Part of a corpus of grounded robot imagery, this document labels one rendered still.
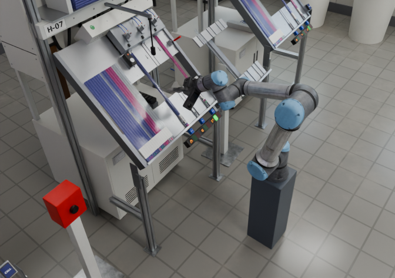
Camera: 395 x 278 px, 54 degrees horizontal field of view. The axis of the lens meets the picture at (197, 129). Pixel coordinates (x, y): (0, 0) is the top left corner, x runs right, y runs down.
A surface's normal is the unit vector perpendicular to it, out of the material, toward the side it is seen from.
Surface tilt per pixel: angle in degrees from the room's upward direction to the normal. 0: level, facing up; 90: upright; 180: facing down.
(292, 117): 83
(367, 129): 0
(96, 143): 0
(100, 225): 0
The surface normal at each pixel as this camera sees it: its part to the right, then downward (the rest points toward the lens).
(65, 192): -0.04, -0.77
